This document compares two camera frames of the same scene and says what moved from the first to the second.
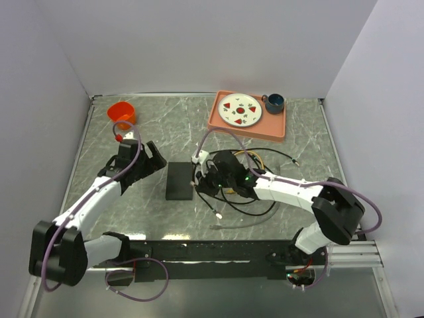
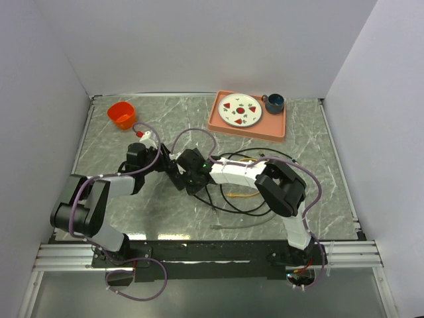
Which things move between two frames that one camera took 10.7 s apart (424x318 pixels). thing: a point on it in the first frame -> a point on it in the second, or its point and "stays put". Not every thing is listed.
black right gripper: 203,177 -> 195,189
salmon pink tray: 269,126 stays put
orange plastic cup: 124,111 stays put
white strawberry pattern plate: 240,110 stays put
